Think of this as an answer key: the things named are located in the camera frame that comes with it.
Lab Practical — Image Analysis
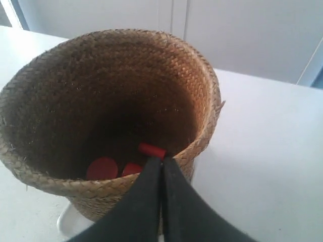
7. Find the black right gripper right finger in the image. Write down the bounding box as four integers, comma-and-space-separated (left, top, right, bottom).
161, 157, 252, 242

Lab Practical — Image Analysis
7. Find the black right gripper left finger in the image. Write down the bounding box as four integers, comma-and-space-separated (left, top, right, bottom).
69, 157, 162, 242

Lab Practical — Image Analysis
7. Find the red round disc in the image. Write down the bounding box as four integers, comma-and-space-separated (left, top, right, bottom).
121, 163, 143, 176

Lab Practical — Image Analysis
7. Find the thin red cylinder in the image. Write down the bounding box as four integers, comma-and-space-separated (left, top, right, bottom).
138, 143, 166, 159

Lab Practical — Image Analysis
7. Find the woven straw basket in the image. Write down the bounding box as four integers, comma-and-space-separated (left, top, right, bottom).
1, 29, 224, 221

